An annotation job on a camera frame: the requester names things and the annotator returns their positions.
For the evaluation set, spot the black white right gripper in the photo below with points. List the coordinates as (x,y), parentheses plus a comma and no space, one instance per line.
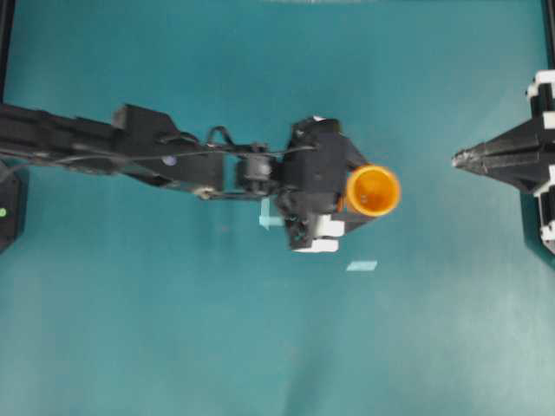
(496,160)

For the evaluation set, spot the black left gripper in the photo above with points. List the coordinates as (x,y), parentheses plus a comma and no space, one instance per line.
(312,178)

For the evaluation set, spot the orange plastic cup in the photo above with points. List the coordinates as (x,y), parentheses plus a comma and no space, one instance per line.
(371,190)

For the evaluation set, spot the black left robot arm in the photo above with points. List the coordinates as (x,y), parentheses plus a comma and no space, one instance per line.
(146,145)

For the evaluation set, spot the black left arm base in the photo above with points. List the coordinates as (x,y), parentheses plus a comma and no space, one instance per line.
(14,191)

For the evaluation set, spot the light blue tape strip marker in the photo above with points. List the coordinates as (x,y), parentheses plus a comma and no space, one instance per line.
(362,266)

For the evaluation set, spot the light blue tape corner marker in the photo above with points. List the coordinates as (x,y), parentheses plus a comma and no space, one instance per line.
(266,219)

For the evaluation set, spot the black right frame post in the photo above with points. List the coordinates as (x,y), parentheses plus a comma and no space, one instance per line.
(548,10)

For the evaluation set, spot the black frame post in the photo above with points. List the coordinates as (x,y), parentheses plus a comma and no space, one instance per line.
(548,10)
(7,10)

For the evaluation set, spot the black left frame post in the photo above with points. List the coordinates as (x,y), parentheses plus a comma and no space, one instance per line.
(7,10)

